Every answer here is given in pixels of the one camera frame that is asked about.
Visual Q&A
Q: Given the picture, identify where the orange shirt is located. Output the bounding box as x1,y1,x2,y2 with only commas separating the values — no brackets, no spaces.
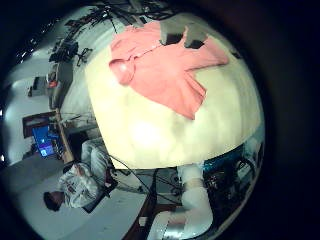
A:
108,21,230,121

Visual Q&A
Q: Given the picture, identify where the black electronics pile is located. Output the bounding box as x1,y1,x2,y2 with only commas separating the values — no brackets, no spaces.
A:
49,39,80,64

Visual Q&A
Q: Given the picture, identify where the laptop with blue screen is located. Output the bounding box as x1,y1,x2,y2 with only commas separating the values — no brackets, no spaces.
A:
31,124,58,158

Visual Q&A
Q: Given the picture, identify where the seated person in light clothes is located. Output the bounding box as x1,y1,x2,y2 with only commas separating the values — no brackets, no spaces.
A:
43,138,115,213

